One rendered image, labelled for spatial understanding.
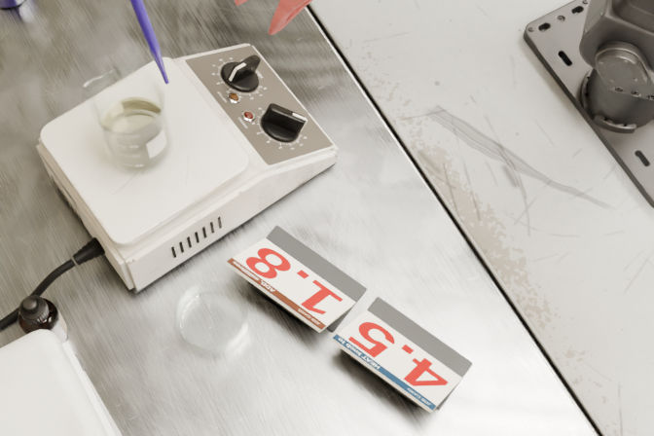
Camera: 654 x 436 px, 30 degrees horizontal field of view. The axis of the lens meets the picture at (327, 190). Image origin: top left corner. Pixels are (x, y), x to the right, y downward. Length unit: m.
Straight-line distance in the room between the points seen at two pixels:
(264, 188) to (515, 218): 0.21
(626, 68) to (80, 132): 0.41
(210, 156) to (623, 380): 0.35
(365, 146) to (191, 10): 0.20
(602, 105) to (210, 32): 0.34
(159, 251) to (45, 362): 0.61
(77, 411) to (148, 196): 0.60
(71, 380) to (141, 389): 0.63
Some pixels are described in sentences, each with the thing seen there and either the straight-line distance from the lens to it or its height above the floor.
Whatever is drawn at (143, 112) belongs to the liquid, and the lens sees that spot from 0.90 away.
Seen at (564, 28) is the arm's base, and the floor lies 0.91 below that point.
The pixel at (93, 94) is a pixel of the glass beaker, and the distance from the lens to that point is 0.87.
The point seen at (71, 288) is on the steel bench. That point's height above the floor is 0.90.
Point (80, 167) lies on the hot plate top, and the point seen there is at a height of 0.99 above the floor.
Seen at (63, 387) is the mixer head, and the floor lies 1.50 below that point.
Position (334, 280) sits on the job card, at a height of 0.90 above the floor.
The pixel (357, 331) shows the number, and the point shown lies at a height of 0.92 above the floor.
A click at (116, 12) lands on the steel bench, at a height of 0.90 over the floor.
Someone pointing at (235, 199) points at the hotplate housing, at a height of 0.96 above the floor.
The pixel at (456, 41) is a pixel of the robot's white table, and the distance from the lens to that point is 1.07.
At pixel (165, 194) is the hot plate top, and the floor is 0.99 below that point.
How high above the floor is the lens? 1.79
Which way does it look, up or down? 64 degrees down
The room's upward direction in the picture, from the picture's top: 1 degrees clockwise
